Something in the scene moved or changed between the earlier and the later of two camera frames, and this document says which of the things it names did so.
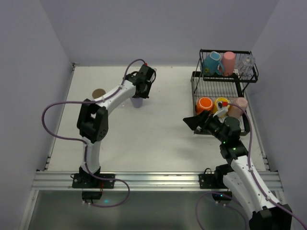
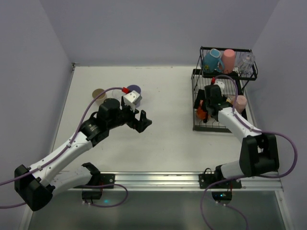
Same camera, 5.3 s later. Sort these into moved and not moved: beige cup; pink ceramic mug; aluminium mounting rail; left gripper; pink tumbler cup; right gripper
Moved: right gripper; left gripper
Not moved: aluminium mounting rail; pink tumbler cup; pink ceramic mug; beige cup
